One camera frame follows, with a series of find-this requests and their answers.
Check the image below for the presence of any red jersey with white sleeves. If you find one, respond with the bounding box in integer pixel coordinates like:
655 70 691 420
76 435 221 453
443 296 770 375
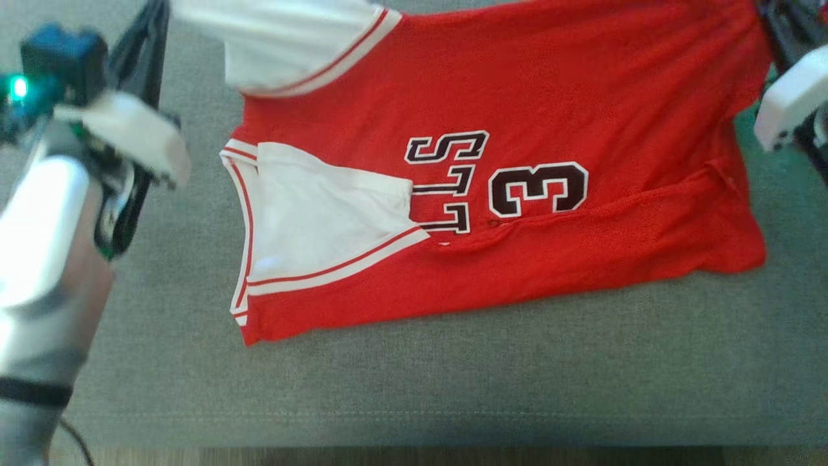
169 0 774 347

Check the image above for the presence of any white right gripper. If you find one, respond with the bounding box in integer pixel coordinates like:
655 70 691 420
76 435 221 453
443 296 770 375
754 0 828 153

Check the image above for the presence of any grey sofa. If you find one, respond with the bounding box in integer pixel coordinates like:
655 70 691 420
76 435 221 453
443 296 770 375
0 0 828 449

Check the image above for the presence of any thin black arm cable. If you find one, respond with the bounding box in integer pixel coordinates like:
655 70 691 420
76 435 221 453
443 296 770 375
60 417 96 466

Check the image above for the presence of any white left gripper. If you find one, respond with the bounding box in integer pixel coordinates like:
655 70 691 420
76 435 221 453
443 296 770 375
55 0 191 190

